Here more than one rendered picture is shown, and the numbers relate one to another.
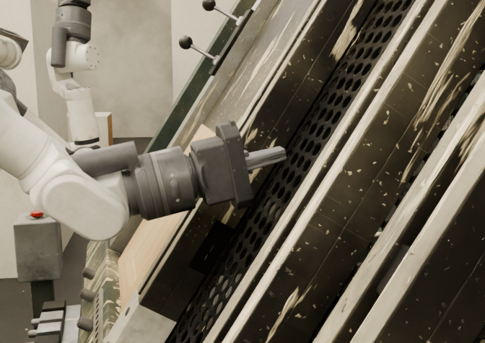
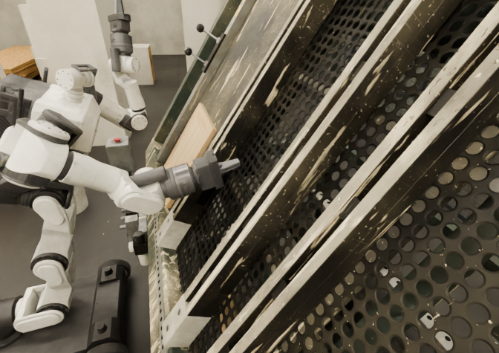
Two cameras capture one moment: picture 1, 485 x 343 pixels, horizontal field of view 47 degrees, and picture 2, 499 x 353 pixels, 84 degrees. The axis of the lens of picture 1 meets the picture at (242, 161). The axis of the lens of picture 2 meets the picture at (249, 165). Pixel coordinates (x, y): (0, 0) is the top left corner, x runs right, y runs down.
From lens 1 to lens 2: 0.29 m
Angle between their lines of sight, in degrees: 22
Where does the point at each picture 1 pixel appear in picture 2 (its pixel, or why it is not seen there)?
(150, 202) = (174, 195)
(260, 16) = (230, 38)
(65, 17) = (116, 41)
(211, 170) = (203, 177)
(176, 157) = (186, 173)
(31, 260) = (117, 163)
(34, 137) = (111, 176)
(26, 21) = not seen: outside the picture
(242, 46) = (220, 56)
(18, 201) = not seen: hidden behind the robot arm
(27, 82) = (98, 39)
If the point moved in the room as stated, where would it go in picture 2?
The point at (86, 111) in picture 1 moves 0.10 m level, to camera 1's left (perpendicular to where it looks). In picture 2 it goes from (136, 94) to (114, 94)
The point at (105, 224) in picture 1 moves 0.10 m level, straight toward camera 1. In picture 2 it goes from (154, 208) to (155, 235)
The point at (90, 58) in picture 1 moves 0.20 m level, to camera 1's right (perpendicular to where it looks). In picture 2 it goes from (134, 65) to (180, 66)
